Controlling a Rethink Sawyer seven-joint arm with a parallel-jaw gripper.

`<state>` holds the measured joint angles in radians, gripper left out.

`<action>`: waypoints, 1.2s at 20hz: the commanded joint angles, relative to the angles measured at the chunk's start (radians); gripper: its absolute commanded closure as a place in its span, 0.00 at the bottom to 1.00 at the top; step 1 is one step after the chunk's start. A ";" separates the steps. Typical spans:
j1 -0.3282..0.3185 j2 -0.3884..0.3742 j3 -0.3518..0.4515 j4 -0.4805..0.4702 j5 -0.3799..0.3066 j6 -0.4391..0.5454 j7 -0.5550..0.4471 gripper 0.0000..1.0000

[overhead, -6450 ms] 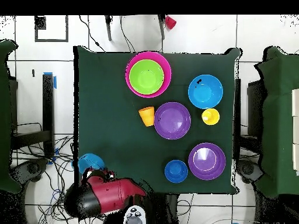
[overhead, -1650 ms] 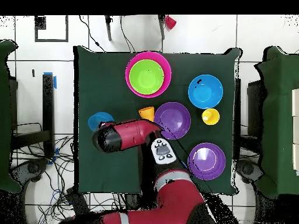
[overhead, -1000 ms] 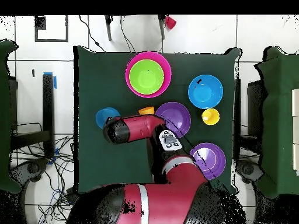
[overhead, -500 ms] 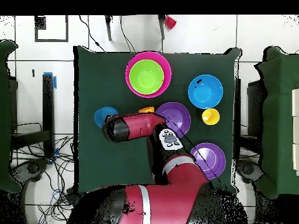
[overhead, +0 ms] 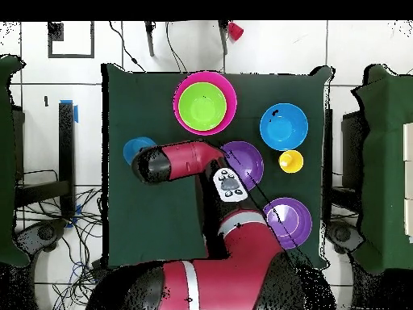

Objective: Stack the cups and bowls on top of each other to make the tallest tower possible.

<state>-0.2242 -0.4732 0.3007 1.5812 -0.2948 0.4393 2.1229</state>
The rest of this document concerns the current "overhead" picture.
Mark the purple plastic bowl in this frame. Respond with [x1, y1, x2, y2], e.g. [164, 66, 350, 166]
[220, 140, 265, 192]
[262, 197, 313, 250]

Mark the green plastic bowl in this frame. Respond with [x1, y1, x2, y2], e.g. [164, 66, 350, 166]
[177, 82, 228, 132]

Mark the light blue plastic cup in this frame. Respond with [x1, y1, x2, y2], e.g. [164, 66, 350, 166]
[123, 136, 158, 165]

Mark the pink plastic bowl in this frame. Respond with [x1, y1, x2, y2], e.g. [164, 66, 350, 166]
[172, 71, 238, 136]

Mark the dark green table cloth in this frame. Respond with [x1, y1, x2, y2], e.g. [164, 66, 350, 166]
[100, 62, 334, 271]

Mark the yellow plastic cup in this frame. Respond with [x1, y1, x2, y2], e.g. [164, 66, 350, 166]
[277, 149, 305, 174]

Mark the light blue plastic bowl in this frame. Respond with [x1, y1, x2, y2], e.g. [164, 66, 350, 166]
[259, 103, 310, 152]

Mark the grey tripod leg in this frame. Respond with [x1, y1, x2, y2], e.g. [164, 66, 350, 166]
[144, 21, 156, 58]
[218, 20, 229, 56]

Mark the blue tape strip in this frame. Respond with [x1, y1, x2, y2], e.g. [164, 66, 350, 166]
[60, 99, 79, 124]

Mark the red plastic cup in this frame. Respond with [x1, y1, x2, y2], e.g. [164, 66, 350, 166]
[227, 21, 245, 42]

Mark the black power strip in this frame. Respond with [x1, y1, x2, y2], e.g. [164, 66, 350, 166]
[90, 258, 112, 282]

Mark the black office chair base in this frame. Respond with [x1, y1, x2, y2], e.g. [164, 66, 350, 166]
[325, 220, 365, 254]
[14, 218, 67, 258]

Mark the green cloth side table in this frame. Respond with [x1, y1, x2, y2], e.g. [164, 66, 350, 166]
[350, 63, 413, 274]
[0, 53, 31, 269]

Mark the tangle of floor cables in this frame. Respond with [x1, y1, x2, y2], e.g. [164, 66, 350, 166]
[15, 169, 107, 310]

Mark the black floor cable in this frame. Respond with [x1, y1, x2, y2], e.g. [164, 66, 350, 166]
[108, 21, 148, 73]

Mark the black table frame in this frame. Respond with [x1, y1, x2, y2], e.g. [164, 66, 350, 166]
[12, 101, 77, 219]

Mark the black square floor frame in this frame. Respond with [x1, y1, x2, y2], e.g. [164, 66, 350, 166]
[47, 21, 95, 60]

